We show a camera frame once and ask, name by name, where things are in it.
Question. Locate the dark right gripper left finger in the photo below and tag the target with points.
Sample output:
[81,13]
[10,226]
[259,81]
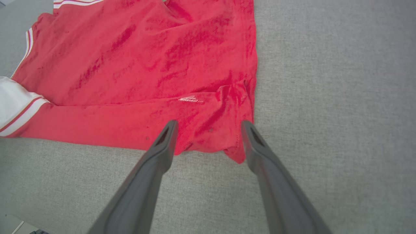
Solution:
[143,188]

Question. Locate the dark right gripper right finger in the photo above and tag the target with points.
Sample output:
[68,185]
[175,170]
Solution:
[279,191]

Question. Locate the red and white shirt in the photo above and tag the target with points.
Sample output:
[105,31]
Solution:
[130,65]

